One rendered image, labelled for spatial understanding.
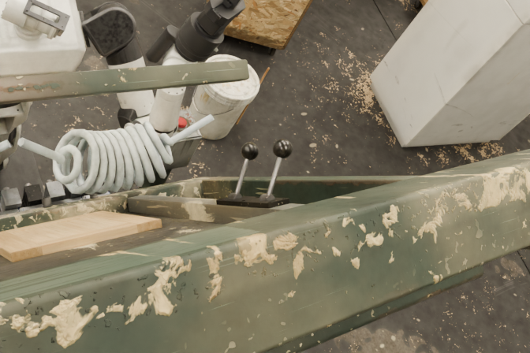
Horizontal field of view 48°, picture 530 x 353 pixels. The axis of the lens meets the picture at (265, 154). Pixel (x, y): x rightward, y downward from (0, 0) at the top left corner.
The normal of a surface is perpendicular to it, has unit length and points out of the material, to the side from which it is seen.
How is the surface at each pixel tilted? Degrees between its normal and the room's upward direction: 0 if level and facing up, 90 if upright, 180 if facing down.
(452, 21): 90
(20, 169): 0
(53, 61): 68
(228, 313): 33
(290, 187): 90
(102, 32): 54
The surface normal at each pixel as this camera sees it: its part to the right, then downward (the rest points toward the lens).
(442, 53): -0.87, 0.05
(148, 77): 0.55, -0.04
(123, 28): 0.29, 0.33
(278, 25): 0.05, 0.80
